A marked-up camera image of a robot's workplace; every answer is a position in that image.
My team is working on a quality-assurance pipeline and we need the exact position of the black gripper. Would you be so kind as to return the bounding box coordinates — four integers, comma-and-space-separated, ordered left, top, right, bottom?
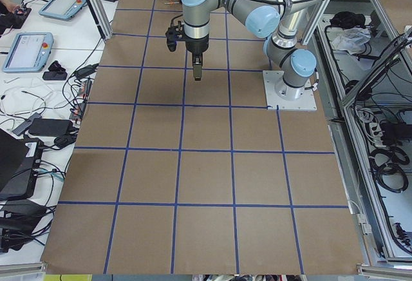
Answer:
165, 21, 209, 81

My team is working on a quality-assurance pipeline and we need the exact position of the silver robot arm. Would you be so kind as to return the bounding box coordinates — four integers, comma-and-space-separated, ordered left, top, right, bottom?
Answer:
165, 0, 325, 81

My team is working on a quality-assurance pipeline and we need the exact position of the blue teach pendant far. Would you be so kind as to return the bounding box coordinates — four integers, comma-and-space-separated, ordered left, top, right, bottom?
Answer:
39, 0, 86, 21

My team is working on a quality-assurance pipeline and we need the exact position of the blue teach pendant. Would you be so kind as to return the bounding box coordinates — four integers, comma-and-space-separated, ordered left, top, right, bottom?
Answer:
2, 32, 54, 73
39, 0, 86, 21

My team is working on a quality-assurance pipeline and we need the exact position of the crumpled white cloth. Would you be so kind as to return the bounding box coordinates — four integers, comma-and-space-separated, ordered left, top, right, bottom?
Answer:
331, 28, 371, 54

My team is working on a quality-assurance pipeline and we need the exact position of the blue teach pendant near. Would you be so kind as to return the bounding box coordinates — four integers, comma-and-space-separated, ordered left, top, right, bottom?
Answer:
2, 32, 54, 73

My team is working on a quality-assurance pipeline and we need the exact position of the black power brick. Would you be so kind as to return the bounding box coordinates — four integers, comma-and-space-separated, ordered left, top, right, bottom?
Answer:
28, 118, 73, 137

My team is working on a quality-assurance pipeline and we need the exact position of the black laptop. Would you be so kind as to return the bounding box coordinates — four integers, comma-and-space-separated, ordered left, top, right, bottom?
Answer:
1, 130, 43, 200

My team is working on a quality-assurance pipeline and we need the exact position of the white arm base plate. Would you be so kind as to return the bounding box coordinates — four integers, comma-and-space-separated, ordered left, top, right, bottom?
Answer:
263, 70, 317, 111

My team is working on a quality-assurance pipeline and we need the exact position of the aluminium frame post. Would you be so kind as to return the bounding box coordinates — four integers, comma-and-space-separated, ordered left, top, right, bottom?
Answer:
86, 0, 113, 41

